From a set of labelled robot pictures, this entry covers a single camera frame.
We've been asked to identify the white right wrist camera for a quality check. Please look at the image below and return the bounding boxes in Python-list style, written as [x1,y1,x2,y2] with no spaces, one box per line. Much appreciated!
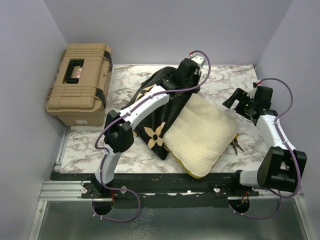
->
[247,80,261,99]

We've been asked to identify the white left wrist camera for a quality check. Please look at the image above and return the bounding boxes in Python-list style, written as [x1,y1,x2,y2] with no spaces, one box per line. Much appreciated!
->
[189,52,206,68]

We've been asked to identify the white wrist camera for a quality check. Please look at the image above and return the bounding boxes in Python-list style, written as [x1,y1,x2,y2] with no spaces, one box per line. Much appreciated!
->
[189,52,206,68]
[247,80,261,99]

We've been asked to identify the white pillow yellow edge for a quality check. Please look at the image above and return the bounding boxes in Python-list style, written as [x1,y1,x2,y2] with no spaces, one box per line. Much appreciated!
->
[163,93,239,179]

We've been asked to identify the yellow handled pliers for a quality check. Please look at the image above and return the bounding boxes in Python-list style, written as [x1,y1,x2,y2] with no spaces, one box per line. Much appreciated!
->
[230,134,244,155]

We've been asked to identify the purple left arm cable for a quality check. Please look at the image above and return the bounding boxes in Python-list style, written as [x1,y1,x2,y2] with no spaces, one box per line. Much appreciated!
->
[94,50,212,187]

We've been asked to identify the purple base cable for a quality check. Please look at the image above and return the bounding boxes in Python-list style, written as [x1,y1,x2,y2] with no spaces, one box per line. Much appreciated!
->
[91,184,141,223]
[228,187,283,220]

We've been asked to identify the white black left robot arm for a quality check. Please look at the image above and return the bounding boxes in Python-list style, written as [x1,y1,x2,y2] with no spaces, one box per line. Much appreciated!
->
[92,56,203,198]

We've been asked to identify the black yellow flower pillowcase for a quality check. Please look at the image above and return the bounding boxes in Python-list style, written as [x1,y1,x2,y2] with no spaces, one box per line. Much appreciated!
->
[123,66,194,160]

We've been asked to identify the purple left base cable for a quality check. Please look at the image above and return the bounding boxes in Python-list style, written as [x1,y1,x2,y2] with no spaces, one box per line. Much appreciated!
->
[91,184,141,223]

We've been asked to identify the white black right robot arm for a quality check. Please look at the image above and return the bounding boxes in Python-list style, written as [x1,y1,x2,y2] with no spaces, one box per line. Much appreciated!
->
[223,86,307,196]

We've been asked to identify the tan plastic tool case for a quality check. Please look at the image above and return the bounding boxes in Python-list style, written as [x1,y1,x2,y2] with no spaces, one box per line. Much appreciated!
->
[45,43,113,127]

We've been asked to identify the black mounting rail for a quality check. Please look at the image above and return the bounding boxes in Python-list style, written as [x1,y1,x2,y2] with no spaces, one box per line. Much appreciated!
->
[50,172,259,210]

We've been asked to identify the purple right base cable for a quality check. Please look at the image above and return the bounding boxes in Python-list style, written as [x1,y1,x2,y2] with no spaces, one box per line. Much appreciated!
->
[228,187,283,220]

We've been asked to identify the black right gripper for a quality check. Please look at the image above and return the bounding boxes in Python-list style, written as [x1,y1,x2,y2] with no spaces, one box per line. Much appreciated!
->
[223,87,257,120]

